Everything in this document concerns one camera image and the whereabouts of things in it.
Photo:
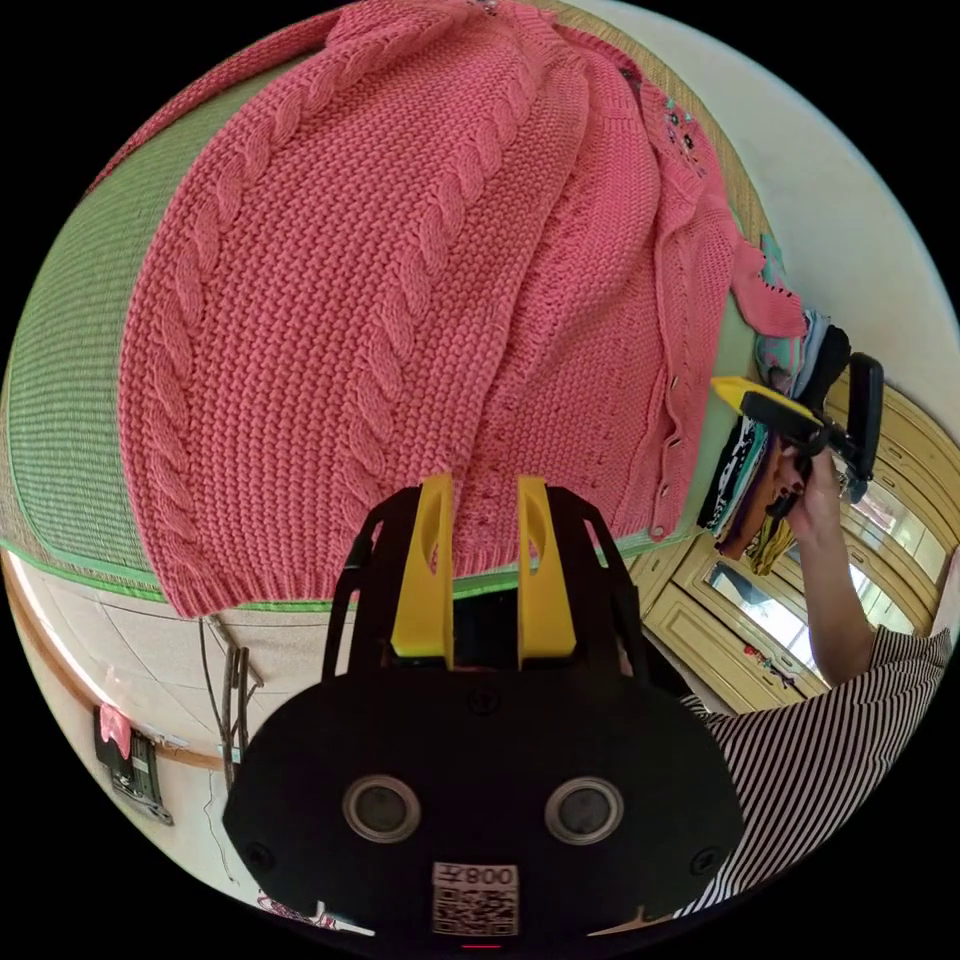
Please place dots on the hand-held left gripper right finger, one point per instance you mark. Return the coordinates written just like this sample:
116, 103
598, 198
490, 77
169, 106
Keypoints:
546, 600

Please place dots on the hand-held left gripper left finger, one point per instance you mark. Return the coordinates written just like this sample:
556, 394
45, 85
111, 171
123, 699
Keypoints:
422, 592

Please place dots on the person's right hand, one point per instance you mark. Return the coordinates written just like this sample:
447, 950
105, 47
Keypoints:
811, 501

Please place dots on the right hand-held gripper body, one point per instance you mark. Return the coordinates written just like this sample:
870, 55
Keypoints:
787, 421

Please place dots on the person's right forearm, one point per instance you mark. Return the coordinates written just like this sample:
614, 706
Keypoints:
836, 607

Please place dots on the person's body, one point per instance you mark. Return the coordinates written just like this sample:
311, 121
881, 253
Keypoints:
810, 757

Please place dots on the pink knitted cardigan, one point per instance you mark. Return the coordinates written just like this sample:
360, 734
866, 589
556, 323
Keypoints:
360, 300

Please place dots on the yellow cupboard with glass doors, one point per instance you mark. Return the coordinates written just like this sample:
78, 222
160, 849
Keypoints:
720, 622

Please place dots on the pile of clothes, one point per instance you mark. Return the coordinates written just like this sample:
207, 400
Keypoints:
739, 465

